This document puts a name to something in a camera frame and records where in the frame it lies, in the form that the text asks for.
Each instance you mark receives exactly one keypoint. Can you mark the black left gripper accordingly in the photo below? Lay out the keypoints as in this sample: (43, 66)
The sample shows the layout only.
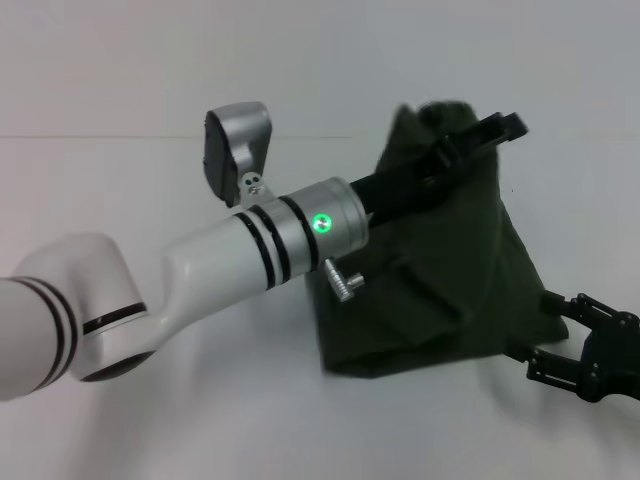
(400, 187)

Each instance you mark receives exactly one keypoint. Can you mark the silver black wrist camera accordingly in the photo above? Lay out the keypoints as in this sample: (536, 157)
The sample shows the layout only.
(232, 145)

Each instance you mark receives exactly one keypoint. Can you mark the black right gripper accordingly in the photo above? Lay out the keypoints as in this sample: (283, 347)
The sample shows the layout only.
(612, 360)

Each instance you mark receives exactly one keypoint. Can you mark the dark green shirt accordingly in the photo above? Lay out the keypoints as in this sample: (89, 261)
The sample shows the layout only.
(440, 280)

